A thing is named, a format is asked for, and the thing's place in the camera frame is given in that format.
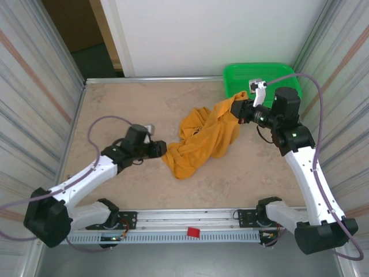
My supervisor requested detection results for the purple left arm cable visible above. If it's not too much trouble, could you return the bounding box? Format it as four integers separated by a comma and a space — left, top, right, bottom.
0, 115, 133, 253

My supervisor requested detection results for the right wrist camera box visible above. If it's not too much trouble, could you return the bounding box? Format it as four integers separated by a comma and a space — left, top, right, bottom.
247, 77, 268, 108

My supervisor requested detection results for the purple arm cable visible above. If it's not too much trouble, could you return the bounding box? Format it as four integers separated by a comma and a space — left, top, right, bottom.
0, 115, 133, 253
263, 72, 365, 262

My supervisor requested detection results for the orange t-shirt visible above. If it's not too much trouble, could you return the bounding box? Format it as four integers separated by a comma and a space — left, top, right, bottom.
160, 90, 250, 181

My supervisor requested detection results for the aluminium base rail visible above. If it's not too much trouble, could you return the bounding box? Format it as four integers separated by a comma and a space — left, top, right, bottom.
67, 205, 308, 233

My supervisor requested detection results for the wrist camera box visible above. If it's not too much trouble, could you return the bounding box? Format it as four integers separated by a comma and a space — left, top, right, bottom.
143, 123, 157, 144
247, 77, 268, 108

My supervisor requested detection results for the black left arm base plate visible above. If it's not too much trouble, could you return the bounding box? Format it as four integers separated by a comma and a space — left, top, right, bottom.
86, 211, 138, 231

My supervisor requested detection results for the grey slotted cable duct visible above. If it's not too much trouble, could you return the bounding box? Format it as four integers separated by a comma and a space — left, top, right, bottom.
66, 231, 262, 245

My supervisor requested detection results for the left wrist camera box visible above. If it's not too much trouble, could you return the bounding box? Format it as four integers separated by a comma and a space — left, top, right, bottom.
143, 123, 157, 144

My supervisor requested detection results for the white door frame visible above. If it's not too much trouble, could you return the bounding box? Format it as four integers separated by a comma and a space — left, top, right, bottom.
89, 0, 135, 78

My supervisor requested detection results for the green plastic basket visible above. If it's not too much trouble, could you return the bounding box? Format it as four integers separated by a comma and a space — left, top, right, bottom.
223, 62, 303, 109

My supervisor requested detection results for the black controller module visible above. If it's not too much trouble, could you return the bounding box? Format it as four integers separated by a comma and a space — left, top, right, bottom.
99, 235, 121, 249
258, 230, 280, 248

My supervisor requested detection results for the aluminium table end rail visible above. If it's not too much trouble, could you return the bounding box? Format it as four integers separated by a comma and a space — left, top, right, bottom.
85, 75, 227, 85

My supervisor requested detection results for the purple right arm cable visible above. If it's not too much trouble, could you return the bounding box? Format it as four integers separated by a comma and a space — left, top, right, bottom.
263, 72, 365, 262

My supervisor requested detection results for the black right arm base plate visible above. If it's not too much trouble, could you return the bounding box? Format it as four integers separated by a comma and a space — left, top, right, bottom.
236, 208, 285, 229

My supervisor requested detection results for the aluminium table side rail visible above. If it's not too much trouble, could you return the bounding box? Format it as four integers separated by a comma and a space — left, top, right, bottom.
50, 82, 88, 210

